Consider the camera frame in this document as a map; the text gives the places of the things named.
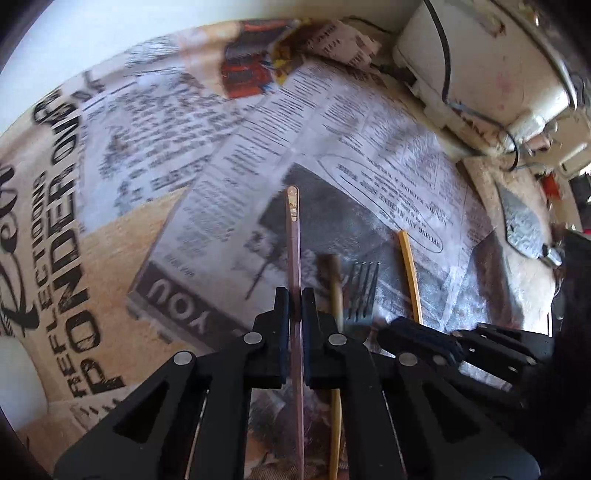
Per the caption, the yellow chopstick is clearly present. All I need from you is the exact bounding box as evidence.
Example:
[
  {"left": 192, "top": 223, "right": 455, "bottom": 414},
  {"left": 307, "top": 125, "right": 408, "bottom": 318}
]
[{"left": 397, "top": 230, "right": 424, "bottom": 326}]

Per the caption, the rose gold utensil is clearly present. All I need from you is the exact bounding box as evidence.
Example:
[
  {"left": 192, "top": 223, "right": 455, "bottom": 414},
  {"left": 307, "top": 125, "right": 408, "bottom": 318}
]
[{"left": 285, "top": 185, "right": 305, "bottom": 480}]

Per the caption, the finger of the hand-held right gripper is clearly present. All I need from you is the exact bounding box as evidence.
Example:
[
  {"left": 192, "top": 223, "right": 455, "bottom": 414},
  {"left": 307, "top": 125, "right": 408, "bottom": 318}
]
[
  {"left": 376, "top": 316, "right": 466, "bottom": 371},
  {"left": 455, "top": 323, "right": 555, "bottom": 386}
]

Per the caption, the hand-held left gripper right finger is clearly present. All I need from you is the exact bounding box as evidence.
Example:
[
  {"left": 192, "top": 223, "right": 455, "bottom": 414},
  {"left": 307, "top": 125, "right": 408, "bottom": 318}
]
[{"left": 300, "top": 287, "right": 541, "bottom": 480}]

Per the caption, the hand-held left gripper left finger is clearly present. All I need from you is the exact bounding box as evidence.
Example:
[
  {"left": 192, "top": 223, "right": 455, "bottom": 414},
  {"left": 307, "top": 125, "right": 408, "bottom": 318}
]
[{"left": 53, "top": 286, "right": 291, "bottom": 480}]

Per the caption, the white rice cooker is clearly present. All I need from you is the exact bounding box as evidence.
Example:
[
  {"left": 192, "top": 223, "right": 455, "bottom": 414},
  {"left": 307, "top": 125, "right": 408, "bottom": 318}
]
[{"left": 392, "top": 0, "right": 591, "bottom": 158}]

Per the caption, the newspaper print tablecloth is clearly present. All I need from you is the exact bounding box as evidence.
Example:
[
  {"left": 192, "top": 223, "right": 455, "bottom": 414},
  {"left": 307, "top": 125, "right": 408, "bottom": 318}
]
[{"left": 0, "top": 18, "right": 555, "bottom": 480}]

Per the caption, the steel fork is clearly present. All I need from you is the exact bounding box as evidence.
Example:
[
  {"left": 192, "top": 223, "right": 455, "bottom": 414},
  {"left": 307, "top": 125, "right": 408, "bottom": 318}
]
[{"left": 342, "top": 261, "right": 382, "bottom": 334}]

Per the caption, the wooden cutting board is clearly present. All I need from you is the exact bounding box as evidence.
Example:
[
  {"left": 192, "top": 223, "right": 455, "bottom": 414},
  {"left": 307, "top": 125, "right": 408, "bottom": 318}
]
[{"left": 462, "top": 154, "right": 560, "bottom": 337}]

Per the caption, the black power cable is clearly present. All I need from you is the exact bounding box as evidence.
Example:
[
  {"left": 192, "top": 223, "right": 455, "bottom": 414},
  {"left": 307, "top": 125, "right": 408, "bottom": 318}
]
[{"left": 422, "top": 0, "right": 522, "bottom": 172}]

